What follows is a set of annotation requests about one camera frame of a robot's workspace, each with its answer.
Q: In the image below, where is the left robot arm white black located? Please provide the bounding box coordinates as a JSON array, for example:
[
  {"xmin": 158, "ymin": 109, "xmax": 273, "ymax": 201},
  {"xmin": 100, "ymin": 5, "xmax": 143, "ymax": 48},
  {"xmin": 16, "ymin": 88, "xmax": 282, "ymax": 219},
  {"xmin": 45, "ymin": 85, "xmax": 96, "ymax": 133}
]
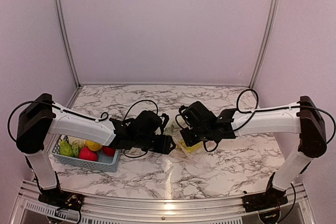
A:
[{"xmin": 8, "ymin": 93, "xmax": 176, "ymax": 206}]

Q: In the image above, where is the green fake pear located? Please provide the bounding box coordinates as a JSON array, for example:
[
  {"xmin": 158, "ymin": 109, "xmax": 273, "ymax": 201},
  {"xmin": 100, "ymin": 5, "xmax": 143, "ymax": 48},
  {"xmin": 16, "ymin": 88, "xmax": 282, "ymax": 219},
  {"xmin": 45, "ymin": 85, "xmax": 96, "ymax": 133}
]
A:
[{"xmin": 60, "ymin": 140, "xmax": 74, "ymax": 157}]

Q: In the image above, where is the white green fake cabbage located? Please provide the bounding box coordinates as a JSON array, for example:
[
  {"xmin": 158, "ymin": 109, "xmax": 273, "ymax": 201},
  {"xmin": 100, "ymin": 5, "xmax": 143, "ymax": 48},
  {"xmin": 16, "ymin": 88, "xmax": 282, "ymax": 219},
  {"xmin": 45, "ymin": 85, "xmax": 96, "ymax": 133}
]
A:
[{"xmin": 69, "ymin": 139, "xmax": 86, "ymax": 158}]

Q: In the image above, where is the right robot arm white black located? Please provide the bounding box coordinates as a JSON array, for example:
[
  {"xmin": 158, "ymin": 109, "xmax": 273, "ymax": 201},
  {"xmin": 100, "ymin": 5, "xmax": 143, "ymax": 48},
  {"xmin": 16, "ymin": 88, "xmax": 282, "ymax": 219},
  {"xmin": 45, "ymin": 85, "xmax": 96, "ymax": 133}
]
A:
[{"xmin": 179, "ymin": 96, "xmax": 330, "ymax": 207}]

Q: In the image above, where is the left aluminium frame post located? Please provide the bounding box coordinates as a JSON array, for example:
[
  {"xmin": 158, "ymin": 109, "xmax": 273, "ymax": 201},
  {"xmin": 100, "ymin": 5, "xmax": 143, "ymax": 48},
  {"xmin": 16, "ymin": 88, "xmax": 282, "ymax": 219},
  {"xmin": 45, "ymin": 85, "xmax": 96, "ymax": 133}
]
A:
[{"xmin": 54, "ymin": 0, "xmax": 81, "ymax": 89}]

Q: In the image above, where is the yellow fake bell pepper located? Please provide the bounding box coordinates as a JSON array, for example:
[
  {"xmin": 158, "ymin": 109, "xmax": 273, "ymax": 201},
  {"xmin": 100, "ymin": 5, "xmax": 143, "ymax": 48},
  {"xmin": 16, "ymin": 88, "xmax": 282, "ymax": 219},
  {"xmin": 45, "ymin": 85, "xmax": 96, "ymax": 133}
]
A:
[{"xmin": 85, "ymin": 140, "xmax": 102, "ymax": 152}]

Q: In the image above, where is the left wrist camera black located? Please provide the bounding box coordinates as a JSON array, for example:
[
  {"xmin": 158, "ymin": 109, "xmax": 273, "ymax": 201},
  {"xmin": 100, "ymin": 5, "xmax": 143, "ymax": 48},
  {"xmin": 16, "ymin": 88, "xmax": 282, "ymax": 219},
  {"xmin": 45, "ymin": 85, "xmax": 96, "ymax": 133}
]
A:
[{"xmin": 129, "ymin": 110, "xmax": 170, "ymax": 135}]

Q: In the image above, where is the clear zip top bag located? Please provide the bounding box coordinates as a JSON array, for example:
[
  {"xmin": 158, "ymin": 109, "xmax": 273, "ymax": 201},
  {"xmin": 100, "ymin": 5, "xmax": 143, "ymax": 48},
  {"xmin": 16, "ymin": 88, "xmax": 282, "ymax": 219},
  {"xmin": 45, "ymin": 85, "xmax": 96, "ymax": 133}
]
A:
[{"xmin": 164, "ymin": 119, "xmax": 203, "ymax": 164}]

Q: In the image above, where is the aluminium frame post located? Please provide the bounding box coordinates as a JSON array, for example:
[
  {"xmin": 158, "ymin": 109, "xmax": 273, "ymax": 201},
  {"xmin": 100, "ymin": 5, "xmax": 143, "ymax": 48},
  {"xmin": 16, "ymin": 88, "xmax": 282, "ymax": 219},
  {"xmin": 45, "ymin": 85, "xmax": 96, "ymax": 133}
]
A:
[
  {"xmin": 54, "ymin": 0, "xmax": 81, "ymax": 89},
  {"xmin": 249, "ymin": 0, "xmax": 280, "ymax": 89}
]

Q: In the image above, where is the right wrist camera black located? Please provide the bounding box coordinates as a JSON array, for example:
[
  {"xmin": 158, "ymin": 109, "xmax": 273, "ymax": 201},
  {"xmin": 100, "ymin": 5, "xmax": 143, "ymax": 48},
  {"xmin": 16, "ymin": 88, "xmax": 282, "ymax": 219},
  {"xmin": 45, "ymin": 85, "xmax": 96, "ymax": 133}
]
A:
[{"xmin": 179, "ymin": 101, "xmax": 216, "ymax": 127}]

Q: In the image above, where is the light blue plastic basket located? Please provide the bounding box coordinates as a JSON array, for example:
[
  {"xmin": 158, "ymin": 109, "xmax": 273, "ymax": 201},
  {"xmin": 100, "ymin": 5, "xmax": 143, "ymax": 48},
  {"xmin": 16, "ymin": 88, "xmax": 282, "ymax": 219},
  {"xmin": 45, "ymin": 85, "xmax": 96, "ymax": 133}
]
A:
[{"xmin": 51, "ymin": 135, "xmax": 120, "ymax": 173}]

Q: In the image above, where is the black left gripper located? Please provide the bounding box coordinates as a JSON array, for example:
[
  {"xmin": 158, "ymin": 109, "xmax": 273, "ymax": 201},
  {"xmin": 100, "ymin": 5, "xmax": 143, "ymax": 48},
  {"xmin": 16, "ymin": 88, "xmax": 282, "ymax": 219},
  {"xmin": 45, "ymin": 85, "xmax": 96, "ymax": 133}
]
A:
[{"xmin": 134, "ymin": 134, "xmax": 176, "ymax": 154}]

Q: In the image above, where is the right aluminium frame post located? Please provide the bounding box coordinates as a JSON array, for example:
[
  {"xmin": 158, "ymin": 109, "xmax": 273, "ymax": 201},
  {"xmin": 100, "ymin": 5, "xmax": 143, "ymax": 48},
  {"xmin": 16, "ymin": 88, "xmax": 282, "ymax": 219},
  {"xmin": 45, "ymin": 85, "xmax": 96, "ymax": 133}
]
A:
[{"xmin": 249, "ymin": 0, "xmax": 280, "ymax": 89}]

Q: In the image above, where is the red fake apple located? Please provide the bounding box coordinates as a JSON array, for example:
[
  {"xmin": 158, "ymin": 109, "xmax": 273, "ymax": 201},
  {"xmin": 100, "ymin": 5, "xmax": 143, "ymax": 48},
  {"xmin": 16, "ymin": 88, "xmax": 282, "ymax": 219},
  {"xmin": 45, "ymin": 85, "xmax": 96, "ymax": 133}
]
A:
[
  {"xmin": 102, "ymin": 146, "xmax": 116, "ymax": 156},
  {"xmin": 79, "ymin": 147, "xmax": 99, "ymax": 162}
]

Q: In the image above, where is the front aluminium rail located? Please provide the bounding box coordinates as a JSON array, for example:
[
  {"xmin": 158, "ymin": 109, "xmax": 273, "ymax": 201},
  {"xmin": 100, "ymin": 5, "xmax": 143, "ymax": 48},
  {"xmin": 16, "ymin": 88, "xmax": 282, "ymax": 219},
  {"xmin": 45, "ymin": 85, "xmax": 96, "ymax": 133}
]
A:
[{"xmin": 10, "ymin": 180, "xmax": 316, "ymax": 224}]

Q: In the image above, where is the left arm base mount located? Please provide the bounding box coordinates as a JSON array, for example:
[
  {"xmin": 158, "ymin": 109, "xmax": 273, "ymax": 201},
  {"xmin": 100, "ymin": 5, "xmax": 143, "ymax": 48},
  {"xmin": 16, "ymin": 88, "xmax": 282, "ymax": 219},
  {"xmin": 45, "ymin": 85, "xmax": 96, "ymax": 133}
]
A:
[{"xmin": 37, "ymin": 183, "xmax": 83, "ymax": 211}]

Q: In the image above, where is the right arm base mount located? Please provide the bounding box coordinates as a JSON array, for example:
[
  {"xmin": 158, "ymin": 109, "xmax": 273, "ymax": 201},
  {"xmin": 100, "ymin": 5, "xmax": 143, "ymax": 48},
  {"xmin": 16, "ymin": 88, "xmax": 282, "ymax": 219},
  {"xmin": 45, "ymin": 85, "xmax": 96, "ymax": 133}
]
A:
[{"xmin": 242, "ymin": 182, "xmax": 288, "ymax": 212}]

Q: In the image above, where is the yellow fake banana bunch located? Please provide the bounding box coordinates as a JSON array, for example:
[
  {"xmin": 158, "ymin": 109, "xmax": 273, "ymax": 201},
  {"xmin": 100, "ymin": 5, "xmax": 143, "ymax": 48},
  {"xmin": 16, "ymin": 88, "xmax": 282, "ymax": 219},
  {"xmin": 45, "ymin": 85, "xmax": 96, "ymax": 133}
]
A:
[{"xmin": 177, "ymin": 141, "xmax": 203, "ymax": 154}]

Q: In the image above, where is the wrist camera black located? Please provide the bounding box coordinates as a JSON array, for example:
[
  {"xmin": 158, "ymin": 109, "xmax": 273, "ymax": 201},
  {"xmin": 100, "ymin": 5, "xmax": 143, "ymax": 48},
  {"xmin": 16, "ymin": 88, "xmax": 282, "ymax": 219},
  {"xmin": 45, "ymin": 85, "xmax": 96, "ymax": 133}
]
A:
[
  {"xmin": 179, "ymin": 101, "xmax": 216, "ymax": 127},
  {"xmin": 129, "ymin": 110, "xmax": 170, "ymax": 135}
]

